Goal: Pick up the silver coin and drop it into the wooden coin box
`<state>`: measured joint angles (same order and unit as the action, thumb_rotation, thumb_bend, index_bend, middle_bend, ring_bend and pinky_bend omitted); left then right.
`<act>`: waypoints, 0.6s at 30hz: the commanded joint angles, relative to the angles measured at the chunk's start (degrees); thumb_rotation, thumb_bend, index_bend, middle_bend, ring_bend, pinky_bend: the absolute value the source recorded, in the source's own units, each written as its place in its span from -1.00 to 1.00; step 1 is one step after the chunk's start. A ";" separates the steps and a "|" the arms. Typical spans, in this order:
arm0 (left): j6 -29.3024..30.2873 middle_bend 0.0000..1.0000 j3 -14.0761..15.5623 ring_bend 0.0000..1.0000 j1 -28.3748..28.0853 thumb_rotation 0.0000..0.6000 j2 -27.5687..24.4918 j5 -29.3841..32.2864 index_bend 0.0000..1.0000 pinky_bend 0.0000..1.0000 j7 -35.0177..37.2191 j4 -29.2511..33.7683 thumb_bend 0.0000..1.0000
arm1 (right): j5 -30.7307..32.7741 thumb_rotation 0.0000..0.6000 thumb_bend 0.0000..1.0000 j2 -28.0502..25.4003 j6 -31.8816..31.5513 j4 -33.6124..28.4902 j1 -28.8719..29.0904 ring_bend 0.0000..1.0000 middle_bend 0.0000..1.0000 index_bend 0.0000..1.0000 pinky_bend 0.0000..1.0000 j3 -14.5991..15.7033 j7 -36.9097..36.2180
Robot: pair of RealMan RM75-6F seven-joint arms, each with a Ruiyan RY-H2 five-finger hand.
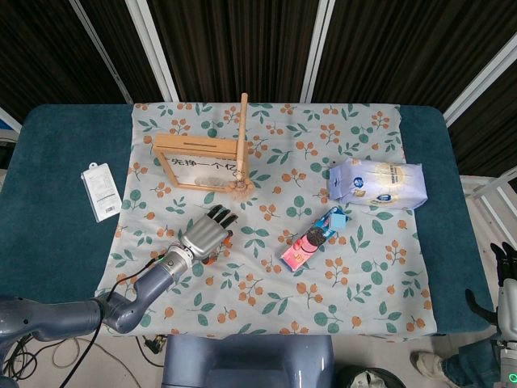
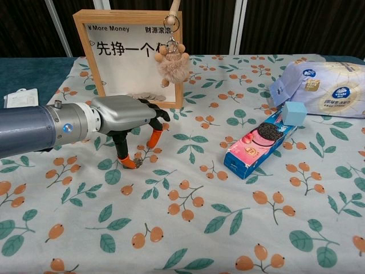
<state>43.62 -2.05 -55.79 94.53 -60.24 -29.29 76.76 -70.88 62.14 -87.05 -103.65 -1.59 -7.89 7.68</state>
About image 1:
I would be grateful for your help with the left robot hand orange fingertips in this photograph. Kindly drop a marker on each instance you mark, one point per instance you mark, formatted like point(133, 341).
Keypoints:
point(202, 238)

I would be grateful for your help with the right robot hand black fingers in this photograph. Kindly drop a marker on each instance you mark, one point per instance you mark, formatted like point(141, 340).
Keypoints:
point(507, 307)

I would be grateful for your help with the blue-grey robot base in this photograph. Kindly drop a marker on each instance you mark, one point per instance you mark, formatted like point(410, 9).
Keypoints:
point(246, 363)

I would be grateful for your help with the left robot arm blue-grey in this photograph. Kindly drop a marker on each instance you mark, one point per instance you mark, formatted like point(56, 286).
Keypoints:
point(153, 283)

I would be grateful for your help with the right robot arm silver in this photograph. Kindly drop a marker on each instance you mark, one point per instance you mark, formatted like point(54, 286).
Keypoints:
point(509, 363)

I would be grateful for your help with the coins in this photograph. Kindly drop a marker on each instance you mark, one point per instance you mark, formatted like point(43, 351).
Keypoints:
point(210, 182)

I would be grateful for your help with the blue jeans leg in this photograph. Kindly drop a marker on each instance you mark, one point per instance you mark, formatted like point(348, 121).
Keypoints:
point(468, 363)

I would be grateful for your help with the floral printed tablecloth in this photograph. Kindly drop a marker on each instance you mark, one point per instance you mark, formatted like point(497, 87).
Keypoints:
point(262, 307)

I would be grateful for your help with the white shoe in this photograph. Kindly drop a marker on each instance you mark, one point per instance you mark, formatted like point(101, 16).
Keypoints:
point(428, 363)

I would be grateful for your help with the pink blue cookie box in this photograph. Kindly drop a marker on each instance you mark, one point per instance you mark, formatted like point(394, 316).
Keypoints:
point(307, 244)

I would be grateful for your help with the white flat plastic package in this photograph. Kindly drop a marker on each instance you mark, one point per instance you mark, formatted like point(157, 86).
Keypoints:
point(101, 192)

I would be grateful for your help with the wooden stick stand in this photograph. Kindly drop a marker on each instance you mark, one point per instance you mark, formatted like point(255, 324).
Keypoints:
point(242, 133)

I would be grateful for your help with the black power plug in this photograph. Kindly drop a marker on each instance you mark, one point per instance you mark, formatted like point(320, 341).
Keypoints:
point(155, 344)

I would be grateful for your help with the light blue cube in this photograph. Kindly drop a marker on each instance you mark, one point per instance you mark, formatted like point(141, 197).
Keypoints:
point(338, 221)

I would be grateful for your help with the black bin with bag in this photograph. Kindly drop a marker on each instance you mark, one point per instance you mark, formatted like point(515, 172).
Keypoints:
point(369, 378)

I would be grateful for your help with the dark ribbed partition panel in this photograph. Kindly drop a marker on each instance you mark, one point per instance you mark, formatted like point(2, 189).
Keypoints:
point(493, 133)
point(121, 40)
point(234, 40)
point(40, 48)
point(404, 40)

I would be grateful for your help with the white purple snack bag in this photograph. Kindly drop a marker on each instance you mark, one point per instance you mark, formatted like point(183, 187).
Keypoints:
point(379, 184)

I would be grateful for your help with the teal table cover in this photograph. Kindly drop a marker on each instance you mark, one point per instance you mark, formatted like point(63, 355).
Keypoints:
point(52, 141)

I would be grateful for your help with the white board with blue edge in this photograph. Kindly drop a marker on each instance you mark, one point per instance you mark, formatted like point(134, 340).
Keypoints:
point(6, 121)

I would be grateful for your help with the wooden coin bank box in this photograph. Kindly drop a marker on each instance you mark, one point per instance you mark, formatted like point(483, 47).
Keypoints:
point(194, 143)

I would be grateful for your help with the white metal rack frame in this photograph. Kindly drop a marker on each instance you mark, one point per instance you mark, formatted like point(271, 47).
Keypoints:
point(470, 186)

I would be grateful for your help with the white partition post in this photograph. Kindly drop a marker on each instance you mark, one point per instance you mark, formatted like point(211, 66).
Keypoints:
point(480, 83)
point(153, 50)
point(316, 50)

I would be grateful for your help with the thin grey partition post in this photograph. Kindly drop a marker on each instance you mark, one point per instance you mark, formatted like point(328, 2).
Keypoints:
point(102, 52)

